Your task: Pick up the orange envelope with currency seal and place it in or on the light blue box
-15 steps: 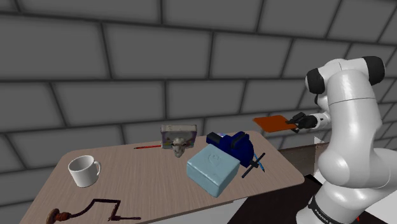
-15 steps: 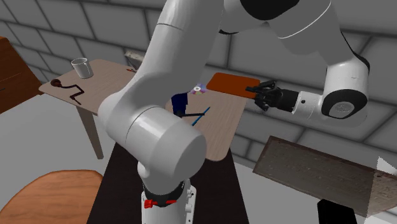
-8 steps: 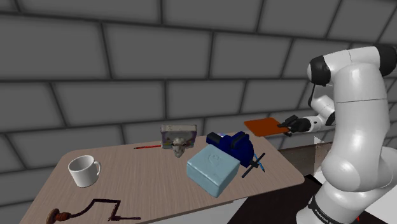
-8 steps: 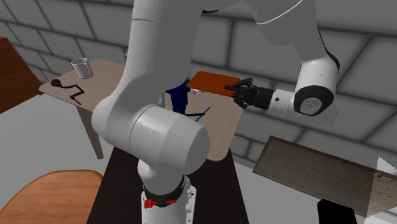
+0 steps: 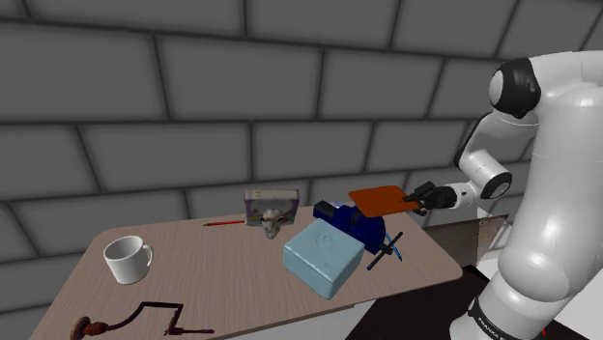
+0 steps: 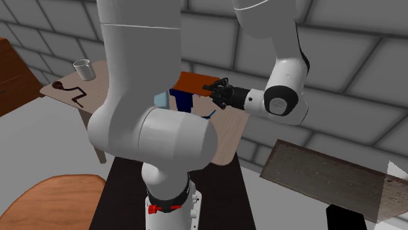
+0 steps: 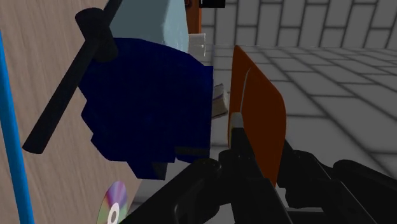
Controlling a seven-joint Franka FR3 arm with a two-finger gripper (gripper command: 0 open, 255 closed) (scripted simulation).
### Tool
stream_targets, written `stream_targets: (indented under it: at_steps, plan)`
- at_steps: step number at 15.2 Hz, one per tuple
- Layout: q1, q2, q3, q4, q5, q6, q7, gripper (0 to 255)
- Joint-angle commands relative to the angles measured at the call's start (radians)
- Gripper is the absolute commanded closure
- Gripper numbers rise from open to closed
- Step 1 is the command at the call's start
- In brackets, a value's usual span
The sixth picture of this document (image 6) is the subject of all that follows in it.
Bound black block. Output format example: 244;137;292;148
325;204;368;230

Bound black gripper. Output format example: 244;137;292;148
203;77;251;111

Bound light wooden table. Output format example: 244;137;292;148
39;60;251;167

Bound white cup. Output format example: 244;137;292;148
73;59;97;82

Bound light blue container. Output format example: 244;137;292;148
154;91;171;110

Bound orange-brown flat box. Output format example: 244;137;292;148
171;71;221;97

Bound grey weathered wooden table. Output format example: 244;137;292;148
259;139;408;224

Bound dark blue block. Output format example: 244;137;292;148
168;88;195;114

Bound dark robot stand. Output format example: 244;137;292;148
88;155;256;230

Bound round wooden table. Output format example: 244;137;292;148
0;174;107;230

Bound dark brown zigzag pipe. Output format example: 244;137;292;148
51;80;88;108

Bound brown wooden cabinet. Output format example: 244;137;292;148
0;37;46;118

